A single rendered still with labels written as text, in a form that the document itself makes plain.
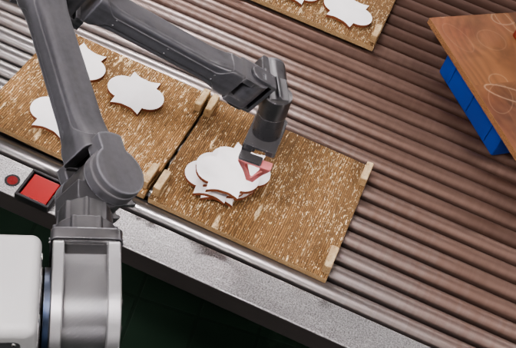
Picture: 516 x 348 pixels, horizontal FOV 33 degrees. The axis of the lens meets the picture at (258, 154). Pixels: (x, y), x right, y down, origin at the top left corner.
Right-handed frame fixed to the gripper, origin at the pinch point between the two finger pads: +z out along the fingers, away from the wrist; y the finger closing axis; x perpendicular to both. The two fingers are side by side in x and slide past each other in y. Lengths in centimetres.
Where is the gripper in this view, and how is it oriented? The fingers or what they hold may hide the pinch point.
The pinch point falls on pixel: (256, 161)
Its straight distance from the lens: 176.3
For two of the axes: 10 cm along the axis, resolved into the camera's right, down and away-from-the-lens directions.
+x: -9.4, -3.3, 0.3
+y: 2.6, -6.7, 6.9
